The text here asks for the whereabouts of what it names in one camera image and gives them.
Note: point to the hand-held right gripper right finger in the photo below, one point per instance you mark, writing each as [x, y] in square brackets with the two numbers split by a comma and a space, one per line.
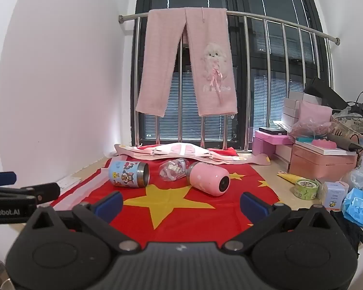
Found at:
[254, 207]

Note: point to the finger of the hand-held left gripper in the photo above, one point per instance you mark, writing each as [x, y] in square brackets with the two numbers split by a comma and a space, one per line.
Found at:
[1, 176]
[47, 191]

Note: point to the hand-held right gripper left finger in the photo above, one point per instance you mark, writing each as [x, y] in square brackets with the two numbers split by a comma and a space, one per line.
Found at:
[110, 204]

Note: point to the blue cartoon print cup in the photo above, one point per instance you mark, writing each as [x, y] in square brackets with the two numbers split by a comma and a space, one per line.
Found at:
[125, 174]

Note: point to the pink cup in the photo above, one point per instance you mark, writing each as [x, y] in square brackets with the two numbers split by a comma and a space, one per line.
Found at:
[207, 179]

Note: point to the yellow tube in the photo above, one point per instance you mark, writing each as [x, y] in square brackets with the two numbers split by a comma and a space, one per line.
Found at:
[287, 176]

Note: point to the green tape roll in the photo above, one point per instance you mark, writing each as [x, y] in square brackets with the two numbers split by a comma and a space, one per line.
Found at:
[305, 189]

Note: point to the red flag cloth yellow stars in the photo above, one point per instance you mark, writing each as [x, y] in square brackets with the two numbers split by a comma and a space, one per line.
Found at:
[169, 217]

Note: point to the clear plastic bottle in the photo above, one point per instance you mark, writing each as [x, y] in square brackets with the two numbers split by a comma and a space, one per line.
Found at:
[172, 170]

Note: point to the large pink box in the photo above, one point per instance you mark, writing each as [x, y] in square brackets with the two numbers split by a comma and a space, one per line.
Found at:
[320, 166]

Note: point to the flat black box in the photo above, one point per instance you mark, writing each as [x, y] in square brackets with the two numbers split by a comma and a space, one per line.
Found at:
[272, 131]

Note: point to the small white carton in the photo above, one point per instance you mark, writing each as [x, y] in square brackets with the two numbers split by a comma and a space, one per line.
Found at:
[335, 195]

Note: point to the pink white printed cloth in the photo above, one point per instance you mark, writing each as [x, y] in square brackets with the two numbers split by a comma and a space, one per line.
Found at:
[181, 151]

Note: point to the flat white box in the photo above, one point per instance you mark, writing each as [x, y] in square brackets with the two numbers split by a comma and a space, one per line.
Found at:
[326, 151]

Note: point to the pink sponge piece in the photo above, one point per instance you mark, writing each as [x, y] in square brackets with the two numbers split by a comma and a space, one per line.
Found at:
[324, 144]

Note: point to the black cloth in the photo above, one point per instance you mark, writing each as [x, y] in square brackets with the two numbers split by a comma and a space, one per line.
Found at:
[349, 232]

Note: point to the stack of white boxes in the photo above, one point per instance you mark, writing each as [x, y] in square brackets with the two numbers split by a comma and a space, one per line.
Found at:
[291, 113]

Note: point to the pink plastic bag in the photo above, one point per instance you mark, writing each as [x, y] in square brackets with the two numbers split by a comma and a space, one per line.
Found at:
[313, 120]

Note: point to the blue wipes packet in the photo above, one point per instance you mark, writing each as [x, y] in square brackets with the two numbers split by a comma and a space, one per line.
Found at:
[360, 207]

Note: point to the white plastic bag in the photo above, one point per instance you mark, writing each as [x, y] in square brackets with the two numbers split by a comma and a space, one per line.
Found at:
[361, 179]

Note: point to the patterned tote bag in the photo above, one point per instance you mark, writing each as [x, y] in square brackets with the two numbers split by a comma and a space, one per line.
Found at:
[351, 127]

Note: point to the black bag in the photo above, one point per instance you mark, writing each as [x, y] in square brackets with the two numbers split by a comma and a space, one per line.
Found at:
[323, 92]

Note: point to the pink pants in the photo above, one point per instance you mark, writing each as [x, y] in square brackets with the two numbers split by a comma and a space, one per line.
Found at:
[213, 75]

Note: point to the metal window railing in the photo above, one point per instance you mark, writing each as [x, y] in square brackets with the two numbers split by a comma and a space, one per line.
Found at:
[260, 16]

